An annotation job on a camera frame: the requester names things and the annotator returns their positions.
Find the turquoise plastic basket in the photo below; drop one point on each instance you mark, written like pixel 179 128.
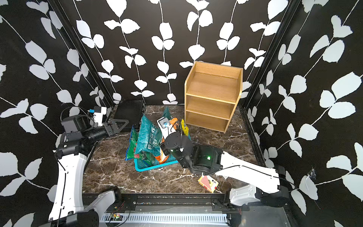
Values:
pixel 144 162

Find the teal and orange fertilizer bag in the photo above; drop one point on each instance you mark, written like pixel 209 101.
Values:
pixel 149 138

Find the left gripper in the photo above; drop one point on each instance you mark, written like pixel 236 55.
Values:
pixel 114 127

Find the green blue-edged soil bag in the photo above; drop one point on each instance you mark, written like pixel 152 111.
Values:
pixel 130 152

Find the wooden two-tier shelf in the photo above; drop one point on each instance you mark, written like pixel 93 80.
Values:
pixel 211 95

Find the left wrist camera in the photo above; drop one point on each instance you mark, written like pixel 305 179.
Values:
pixel 98 113

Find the yellow fertilizer bag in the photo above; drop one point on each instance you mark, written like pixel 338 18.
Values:
pixel 184 128

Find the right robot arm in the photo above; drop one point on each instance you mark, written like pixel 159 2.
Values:
pixel 265 185

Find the orange and white fertilizer bag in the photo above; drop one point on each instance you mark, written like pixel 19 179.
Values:
pixel 165 157

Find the black front rail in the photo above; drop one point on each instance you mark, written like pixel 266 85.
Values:
pixel 217 202

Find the dark green fertilizer bag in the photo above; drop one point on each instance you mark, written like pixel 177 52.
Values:
pixel 166 113

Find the red playing card box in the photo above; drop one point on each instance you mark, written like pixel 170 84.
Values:
pixel 208 183

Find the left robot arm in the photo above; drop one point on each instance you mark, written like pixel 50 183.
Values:
pixel 72 153

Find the black ribbed case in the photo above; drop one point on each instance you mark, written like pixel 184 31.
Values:
pixel 131 110

